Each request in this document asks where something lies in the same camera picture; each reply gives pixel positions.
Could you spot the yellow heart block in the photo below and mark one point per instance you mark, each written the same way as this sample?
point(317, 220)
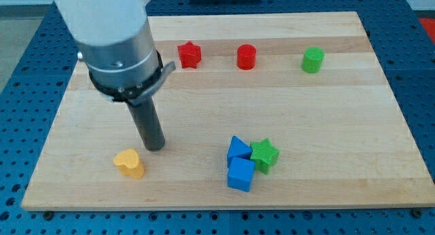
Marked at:
point(128, 163)

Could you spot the green cylinder block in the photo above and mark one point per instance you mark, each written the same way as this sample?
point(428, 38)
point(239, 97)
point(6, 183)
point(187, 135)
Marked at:
point(312, 60)

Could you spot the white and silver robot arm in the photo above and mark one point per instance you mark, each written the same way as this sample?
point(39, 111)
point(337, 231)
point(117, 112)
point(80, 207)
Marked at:
point(116, 43)

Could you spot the red star block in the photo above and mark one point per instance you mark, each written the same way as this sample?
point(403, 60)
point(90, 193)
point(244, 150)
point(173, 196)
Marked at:
point(189, 55)

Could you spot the blue cube block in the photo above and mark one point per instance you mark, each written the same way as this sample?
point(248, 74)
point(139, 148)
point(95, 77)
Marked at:
point(240, 174)

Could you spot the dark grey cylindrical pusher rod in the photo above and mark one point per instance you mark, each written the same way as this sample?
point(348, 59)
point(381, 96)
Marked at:
point(148, 125)

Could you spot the red cylinder block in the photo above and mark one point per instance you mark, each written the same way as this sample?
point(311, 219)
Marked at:
point(246, 57)

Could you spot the light wooden board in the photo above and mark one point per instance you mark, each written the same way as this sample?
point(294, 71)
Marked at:
point(342, 138)

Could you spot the blue triangle block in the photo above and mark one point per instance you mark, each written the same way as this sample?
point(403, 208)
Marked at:
point(238, 149)

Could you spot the green star block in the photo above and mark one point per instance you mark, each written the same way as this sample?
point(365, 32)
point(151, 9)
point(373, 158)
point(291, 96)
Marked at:
point(264, 154)

